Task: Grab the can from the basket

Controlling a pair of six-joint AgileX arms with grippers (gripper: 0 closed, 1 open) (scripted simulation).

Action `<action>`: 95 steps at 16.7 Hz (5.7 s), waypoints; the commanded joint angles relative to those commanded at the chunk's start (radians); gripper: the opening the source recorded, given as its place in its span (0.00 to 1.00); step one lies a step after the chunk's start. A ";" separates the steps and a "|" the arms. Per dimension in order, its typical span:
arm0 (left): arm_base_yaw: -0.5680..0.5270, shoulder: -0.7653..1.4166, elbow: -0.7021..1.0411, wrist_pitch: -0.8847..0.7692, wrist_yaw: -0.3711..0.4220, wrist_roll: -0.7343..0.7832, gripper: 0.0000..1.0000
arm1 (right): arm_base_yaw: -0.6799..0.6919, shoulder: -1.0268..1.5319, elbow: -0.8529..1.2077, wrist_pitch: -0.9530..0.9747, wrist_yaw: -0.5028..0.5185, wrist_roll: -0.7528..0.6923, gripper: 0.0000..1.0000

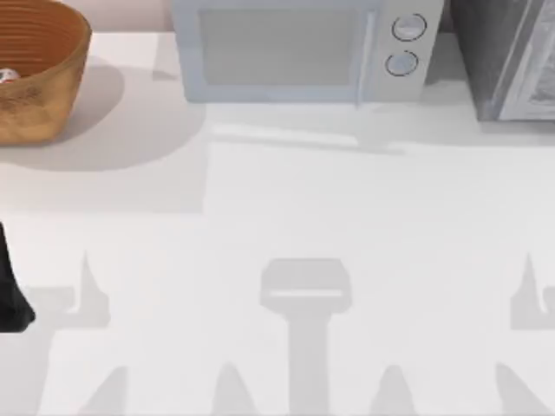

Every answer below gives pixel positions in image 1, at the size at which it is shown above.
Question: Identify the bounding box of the microwave oven door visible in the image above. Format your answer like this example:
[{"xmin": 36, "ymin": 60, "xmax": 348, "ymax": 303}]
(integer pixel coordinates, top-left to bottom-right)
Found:
[{"xmin": 173, "ymin": 0, "xmax": 376, "ymax": 105}]

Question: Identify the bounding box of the pale microwave oven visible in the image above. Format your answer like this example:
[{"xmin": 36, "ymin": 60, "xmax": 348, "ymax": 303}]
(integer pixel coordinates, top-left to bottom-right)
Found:
[{"xmin": 171, "ymin": 0, "xmax": 446, "ymax": 107}]

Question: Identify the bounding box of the small microwave knob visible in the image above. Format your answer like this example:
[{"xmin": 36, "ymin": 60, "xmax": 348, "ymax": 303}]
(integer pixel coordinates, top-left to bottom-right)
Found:
[{"xmin": 384, "ymin": 49, "xmax": 420, "ymax": 78}]

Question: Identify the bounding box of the large microwave knob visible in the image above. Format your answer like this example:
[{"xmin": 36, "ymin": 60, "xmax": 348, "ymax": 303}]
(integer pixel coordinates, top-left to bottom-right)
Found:
[{"xmin": 391, "ymin": 12, "xmax": 428, "ymax": 43}]

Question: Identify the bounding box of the brown woven basket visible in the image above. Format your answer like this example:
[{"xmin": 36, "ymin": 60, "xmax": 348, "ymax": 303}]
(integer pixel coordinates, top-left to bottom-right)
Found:
[{"xmin": 0, "ymin": 0, "xmax": 93, "ymax": 146}]

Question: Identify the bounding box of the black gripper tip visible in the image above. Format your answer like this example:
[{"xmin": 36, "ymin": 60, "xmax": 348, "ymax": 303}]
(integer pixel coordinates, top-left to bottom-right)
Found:
[{"xmin": 0, "ymin": 221, "xmax": 36, "ymax": 335}]

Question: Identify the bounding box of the grey cabinet door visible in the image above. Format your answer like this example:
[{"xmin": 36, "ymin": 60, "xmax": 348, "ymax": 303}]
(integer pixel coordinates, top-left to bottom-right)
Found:
[{"xmin": 493, "ymin": 0, "xmax": 555, "ymax": 122}]

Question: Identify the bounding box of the microwave door handle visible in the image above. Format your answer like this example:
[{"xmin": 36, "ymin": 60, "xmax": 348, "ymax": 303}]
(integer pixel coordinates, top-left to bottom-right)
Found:
[{"xmin": 356, "ymin": 10, "xmax": 377, "ymax": 109}]

